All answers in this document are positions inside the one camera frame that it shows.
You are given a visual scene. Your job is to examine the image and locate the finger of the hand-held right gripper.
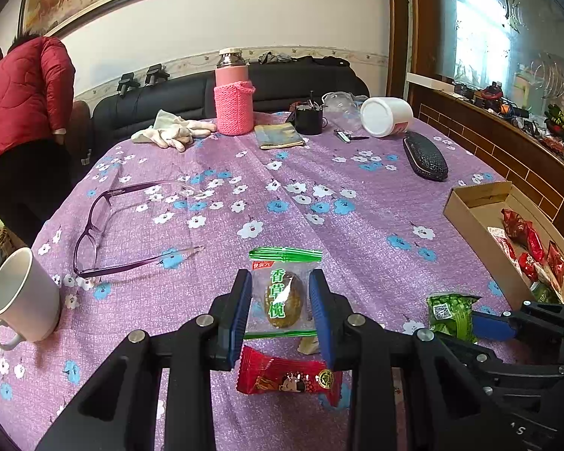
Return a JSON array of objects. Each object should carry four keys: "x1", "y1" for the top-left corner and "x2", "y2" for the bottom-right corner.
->
[
  {"x1": 439, "y1": 336, "x2": 562, "y2": 388},
  {"x1": 472, "y1": 300, "x2": 564, "y2": 343}
]

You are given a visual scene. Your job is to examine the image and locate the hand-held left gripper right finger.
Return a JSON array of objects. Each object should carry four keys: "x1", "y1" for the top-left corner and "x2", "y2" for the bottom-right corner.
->
[{"x1": 309, "y1": 268, "x2": 522, "y2": 451}]

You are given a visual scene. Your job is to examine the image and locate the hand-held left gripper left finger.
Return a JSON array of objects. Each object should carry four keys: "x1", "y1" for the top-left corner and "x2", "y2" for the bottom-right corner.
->
[{"x1": 35, "y1": 269, "x2": 255, "y2": 451}]

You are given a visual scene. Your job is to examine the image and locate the clear green olive packet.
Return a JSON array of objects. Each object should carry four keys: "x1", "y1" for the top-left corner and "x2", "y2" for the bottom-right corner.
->
[{"x1": 244, "y1": 247, "x2": 324, "y2": 339}]

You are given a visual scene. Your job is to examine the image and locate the cardboard box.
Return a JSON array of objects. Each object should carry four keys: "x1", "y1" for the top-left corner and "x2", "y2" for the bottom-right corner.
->
[{"x1": 443, "y1": 181, "x2": 564, "y2": 311}]

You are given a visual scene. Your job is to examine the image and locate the small red snack packet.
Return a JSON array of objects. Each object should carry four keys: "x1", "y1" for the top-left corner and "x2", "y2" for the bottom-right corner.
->
[{"x1": 524, "y1": 225, "x2": 546, "y2": 264}]

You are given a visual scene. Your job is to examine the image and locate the red cartoon-face snack packet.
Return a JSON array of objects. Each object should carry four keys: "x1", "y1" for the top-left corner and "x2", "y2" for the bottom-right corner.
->
[{"x1": 236, "y1": 345, "x2": 353, "y2": 409}]

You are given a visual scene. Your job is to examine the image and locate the purple floral tablecloth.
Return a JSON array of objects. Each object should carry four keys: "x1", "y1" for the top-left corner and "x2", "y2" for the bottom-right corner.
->
[{"x1": 0, "y1": 113, "x2": 564, "y2": 451}]

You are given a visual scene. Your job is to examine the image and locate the purple eyeglasses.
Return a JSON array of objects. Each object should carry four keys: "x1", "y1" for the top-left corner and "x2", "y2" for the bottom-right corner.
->
[{"x1": 73, "y1": 181, "x2": 205, "y2": 279}]

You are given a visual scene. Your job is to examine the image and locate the wooden sideboard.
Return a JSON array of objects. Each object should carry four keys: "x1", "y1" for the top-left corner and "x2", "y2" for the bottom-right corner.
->
[{"x1": 406, "y1": 73, "x2": 564, "y2": 250}]

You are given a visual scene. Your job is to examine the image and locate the black glasses case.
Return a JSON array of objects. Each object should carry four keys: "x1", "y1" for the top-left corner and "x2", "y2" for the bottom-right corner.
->
[{"x1": 403, "y1": 132, "x2": 449, "y2": 182}]

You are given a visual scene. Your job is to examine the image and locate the folded olive cloth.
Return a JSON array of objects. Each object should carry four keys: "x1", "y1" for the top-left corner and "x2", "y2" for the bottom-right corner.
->
[{"x1": 254, "y1": 123, "x2": 306, "y2": 150}]

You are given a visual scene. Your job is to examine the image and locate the small black cup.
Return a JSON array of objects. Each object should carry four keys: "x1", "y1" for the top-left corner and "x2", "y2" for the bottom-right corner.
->
[{"x1": 294, "y1": 103, "x2": 325, "y2": 136}]

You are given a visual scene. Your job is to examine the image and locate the white cotton glove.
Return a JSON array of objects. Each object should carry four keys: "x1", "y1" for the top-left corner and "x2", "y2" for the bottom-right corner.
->
[
  {"x1": 153, "y1": 109, "x2": 218, "y2": 139},
  {"x1": 132, "y1": 122, "x2": 193, "y2": 152}
]

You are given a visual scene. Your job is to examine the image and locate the white mug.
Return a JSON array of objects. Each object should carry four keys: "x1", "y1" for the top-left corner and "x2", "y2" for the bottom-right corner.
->
[{"x1": 0, "y1": 247, "x2": 62, "y2": 352}]

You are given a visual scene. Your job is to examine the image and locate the white plastic jar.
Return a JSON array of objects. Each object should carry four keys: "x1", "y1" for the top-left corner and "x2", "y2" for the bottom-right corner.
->
[{"x1": 359, "y1": 97, "x2": 415, "y2": 138}]

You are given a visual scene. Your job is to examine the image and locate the pink knitted-sleeve bottle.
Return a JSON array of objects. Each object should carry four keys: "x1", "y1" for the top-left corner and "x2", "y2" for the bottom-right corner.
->
[{"x1": 215, "y1": 48, "x2": 256, "y2": 135}]

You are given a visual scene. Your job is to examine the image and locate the black sofa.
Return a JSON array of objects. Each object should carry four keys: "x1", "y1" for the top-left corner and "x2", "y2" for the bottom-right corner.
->
[{"x1": 73, "y1": 61, "x2": 371, "y2": 151}]

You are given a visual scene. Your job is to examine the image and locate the dark brown chair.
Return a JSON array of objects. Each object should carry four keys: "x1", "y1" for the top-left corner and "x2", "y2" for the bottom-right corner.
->
[{"x1": 66, "y1": 101, "x2": 93, "y2": 160}]

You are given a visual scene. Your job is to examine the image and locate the white flat box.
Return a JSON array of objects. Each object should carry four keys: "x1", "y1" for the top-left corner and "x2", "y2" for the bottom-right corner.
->
[{"x1": 405, "y1": 72, "x2": 456, "y2": 92}]

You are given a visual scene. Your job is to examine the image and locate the black cloth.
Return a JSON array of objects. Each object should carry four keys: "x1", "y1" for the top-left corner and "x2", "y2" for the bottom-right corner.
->
[{"x1": 294, "y1": 55, "x2": 351, "y2": 67}]

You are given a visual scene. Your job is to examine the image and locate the etched glass panel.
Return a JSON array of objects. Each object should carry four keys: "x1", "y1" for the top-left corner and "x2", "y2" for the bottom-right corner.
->
[{"x1": 411, "y1": 0, "x2": 564, "y2": 118}]

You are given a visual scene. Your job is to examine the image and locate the pile of cables and tools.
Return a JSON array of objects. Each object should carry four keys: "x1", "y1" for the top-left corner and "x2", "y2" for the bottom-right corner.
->
[{"x1": 453, "y1": 80, "x2": 532, "y2": 127}]

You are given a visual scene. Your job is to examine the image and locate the wooden door frame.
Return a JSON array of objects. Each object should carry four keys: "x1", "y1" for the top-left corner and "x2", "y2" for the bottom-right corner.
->
[{"x1": 388, "y1": 0, "x2": 417, "y2": 104}]

